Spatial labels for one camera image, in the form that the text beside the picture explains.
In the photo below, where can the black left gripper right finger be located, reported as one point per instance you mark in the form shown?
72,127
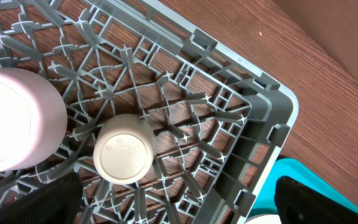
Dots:
299,204

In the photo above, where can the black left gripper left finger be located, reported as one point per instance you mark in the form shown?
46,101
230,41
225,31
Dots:
57,202

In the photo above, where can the cream white cup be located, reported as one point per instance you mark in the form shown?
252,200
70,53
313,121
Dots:
124,149

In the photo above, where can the pink small bowl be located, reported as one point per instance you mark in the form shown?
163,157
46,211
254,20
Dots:
33,119

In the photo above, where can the grey plastic dishwasher rack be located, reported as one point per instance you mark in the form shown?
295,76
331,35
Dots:
219,121

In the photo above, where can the teal plastic tray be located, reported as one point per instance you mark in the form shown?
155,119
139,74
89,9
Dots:
293,168

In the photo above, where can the white plate with food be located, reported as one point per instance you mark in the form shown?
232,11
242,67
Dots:
264,219

